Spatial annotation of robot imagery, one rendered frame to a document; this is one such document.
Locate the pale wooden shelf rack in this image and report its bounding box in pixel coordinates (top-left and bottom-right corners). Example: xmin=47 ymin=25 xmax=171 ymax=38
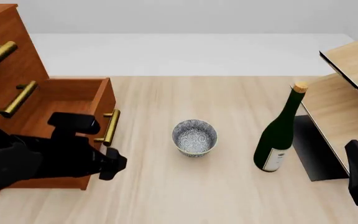
xmin=291 ymin=34 xmax=358 ymax=183

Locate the brass handle with square posts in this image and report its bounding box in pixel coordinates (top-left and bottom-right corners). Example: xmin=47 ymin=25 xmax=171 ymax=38
xmin=93 ymin=108 xmax=122 ymax=147

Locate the mid-length brass handle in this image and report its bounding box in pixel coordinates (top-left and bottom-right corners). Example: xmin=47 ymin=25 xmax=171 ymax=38
xmin=0 ymin=80 xmax=39 ymax=118

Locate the deep wooden drawer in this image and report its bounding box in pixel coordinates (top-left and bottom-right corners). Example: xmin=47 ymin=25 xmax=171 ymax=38
xmin=0 ymin=77 xmax=118 ymax=192

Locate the wooden drawer, long brass handle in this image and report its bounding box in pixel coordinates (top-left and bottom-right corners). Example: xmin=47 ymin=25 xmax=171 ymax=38
xmin=0 ymin=16 xmax=37 ymax=94

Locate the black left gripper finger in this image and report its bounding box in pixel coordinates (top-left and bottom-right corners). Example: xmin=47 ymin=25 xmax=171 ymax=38
xmin=99 ymin=162 xmax=121 ymax=181
xmin=105 ymin=147 xmax=128 ymax=169

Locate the blue patterned bowl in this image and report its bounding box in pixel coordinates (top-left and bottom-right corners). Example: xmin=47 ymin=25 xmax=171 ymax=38
xmin=171 ymin=119 xmax=218 ymax=158

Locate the wooden drawer, mid-length brass handle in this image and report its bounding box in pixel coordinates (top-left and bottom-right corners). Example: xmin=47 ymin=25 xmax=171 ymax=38
xmin=0 ymin=50 xmax=51 ymax=131

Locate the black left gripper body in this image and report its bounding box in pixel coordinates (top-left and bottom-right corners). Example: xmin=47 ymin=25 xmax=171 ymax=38
xmin=85 ymin=144 xmax=109 ymax=176

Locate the dark green bottle with cork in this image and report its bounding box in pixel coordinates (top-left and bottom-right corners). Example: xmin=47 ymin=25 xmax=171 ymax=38
xmin=253 ymin=81 xmax=310 ymax=173

